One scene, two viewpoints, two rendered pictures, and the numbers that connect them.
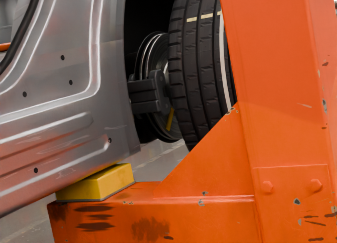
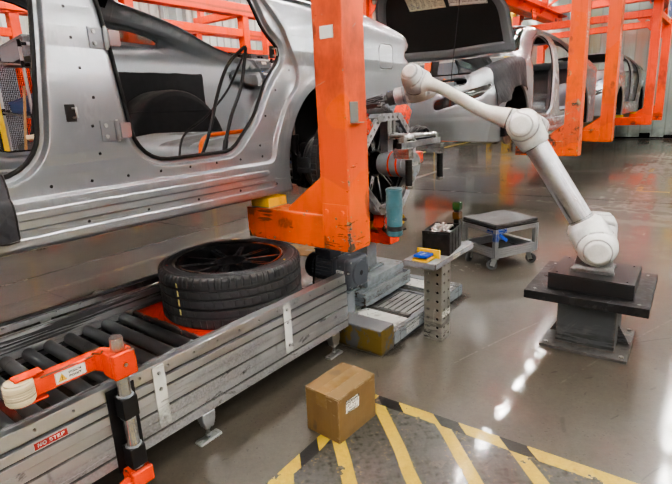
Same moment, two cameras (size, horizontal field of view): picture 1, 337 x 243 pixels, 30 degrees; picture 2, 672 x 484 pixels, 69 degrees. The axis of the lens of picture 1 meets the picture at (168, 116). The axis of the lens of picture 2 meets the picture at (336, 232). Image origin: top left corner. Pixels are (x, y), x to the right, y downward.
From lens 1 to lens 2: 119 cm
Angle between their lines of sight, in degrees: 9
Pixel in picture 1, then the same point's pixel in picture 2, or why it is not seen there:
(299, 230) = (335, 230)
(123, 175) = (281, 199)
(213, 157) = (311, 197)
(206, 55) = not seen: hidden behind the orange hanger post
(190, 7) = not seen: hidden behind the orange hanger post
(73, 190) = (258, 202)
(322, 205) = (343, 221)
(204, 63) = not seen: hidden behind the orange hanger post
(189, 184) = (301, 206)
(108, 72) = (280, 153)
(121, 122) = (283, 176)
